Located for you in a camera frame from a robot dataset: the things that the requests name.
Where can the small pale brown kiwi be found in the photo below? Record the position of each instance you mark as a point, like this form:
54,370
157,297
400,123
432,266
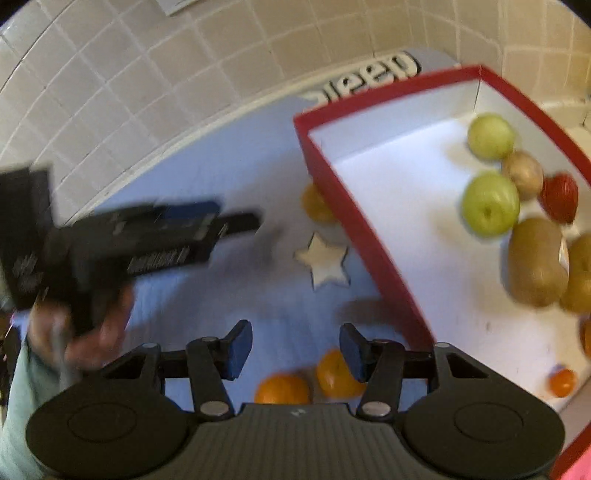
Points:
522,174

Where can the large orange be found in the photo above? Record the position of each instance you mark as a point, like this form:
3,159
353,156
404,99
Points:
586,336

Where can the tiny tangerine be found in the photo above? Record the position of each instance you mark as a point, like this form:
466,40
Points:
562,382

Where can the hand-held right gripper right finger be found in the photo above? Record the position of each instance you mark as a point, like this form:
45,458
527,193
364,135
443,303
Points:
353,351

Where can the blue printed blanket pink trim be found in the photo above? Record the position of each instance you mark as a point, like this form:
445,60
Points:
258,286

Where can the dull orange mandarin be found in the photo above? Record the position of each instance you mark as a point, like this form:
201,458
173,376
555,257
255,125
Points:
316,203

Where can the large brown kiwi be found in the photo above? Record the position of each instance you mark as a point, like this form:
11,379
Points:
535,263

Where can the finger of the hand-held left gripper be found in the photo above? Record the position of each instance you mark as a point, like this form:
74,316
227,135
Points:
240,223
187,210

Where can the brown kiwi with sticker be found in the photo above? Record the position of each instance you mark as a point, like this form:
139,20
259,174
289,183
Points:
581,277

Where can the green apple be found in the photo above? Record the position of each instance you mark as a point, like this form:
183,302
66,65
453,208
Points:
490,203
491,136

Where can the red strawberry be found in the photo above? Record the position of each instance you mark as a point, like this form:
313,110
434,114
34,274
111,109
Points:
560,197

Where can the person's left forearm grey sleeve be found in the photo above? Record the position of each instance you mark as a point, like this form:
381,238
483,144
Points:
27,392

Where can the orange tangerine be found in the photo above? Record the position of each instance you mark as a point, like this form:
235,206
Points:
282,390
334,376

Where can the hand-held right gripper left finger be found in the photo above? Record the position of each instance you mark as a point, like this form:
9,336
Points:
240,349

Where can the red box white inside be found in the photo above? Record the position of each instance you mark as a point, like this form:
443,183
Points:
369,240

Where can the person's left hand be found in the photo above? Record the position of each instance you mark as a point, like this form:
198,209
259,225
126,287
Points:
104,332

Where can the white wall socket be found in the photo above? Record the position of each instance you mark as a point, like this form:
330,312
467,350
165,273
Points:
178,4

